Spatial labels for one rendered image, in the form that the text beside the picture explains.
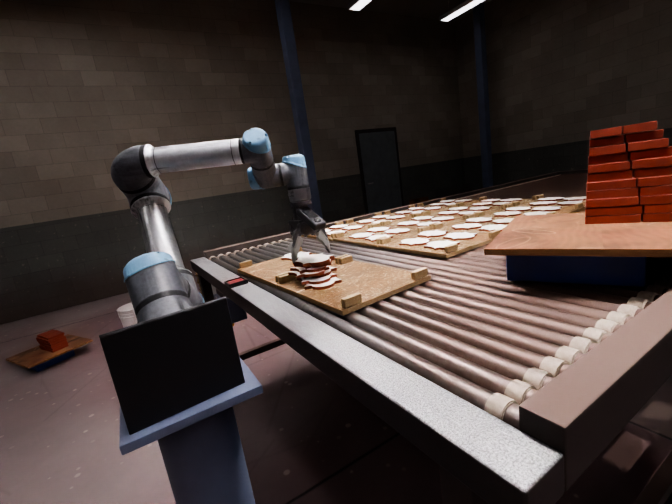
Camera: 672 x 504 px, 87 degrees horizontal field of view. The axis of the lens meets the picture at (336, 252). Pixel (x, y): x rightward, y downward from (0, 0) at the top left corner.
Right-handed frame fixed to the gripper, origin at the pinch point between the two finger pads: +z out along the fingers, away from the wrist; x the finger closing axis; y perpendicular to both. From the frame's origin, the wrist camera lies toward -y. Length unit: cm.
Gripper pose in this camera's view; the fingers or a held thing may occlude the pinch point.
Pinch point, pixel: (313, 258)
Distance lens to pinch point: 123.1
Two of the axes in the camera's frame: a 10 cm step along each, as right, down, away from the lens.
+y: -5.7, -0.9, 8.2
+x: -8.1, 2.4, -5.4
